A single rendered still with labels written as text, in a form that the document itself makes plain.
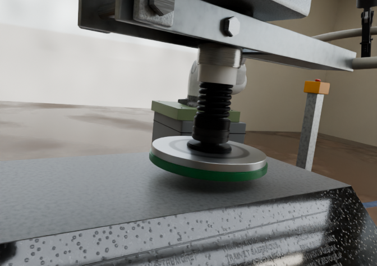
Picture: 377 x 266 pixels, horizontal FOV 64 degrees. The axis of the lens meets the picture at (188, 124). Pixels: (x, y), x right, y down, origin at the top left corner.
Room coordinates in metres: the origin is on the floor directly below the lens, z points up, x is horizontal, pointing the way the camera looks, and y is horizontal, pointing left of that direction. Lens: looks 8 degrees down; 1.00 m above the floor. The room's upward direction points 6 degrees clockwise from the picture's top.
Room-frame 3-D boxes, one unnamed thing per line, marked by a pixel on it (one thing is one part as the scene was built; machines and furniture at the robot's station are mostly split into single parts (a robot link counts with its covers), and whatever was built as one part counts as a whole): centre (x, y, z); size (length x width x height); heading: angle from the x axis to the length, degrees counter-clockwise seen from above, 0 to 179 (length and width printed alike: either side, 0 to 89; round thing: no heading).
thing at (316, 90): (2.12, -0.86, 0.54); 0.20 x 0.20 x 1.09; 35
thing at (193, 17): (0.63, -0.12, 1.09); 0.69 x 0.19 x 0.05; 132
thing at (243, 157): (0.55, -0.04, 0.87); 0.21 x 0.21 x 0.01
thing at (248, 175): (0.55, -0.04, 0.87); 0.22 x 0.22 x 0.04
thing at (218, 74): (0.55, -0.04, 1.02); 0.07 x 0.07 x 0.04
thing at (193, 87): (1.73, -0.06, 1.03); 0.18 x 0.16 x 0.22; 128
